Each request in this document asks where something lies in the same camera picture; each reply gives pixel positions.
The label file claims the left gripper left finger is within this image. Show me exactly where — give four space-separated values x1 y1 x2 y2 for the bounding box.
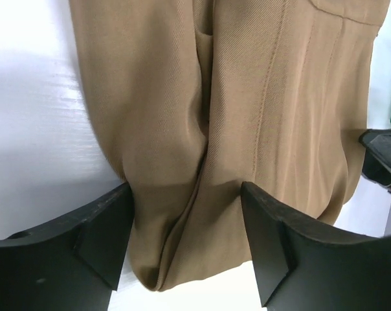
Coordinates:
0 183 134 310

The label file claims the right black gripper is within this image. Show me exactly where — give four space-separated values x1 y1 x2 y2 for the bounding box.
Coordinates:
359 129 391 193

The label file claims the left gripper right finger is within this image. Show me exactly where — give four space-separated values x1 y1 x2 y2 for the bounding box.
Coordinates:
241 182 391 310

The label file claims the tan brown skirt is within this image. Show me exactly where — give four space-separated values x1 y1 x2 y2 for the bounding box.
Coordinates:
70 0 389 291

